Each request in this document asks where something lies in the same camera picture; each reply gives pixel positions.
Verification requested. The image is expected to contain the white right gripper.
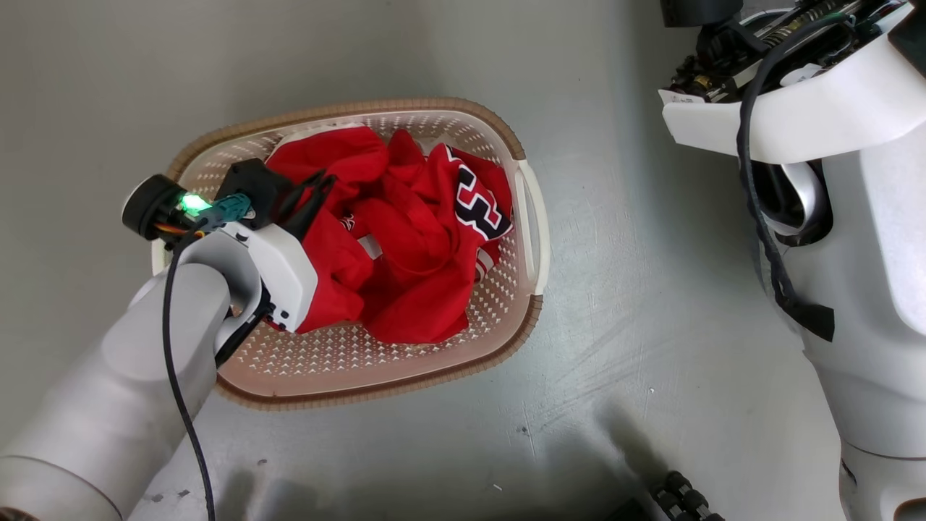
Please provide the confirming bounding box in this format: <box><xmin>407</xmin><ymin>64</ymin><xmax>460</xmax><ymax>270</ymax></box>
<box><xmin>658</xmin><ymin>0</ymin><xmax>926</xmax><ymax>164</ymax></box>

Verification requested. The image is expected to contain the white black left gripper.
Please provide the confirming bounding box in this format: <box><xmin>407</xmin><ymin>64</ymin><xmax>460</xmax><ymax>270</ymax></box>
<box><xmin>216</xmin><ymin>158</ymin><xmax>339</xmax><ymax>334</ymax></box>

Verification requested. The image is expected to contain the red sports jersey clothing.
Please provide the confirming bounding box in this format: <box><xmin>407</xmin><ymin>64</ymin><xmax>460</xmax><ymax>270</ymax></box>
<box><xmin>264</xmin><ymin>124</ymin><xmax>514</xmax><ymax>345</ymax></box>

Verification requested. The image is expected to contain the beige perforated laundry basket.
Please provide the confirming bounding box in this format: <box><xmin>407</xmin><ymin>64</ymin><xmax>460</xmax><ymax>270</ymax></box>
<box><xmin>150</xmin><ymin>98</ymin><xmax>551</xmax><ymax>412</ymax></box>

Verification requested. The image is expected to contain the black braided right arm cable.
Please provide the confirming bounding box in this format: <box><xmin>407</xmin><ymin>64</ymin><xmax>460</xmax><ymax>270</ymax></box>
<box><xmin>736</xmin><ymin>13</ymin><xmax>836</xmax><ymax>342</ymax></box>

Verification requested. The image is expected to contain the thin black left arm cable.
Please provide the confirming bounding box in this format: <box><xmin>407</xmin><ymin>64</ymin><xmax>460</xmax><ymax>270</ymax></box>
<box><xmin>162</xmin><ymin>223</ymin><xmax>218</xmax><ymax>521</ymax></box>

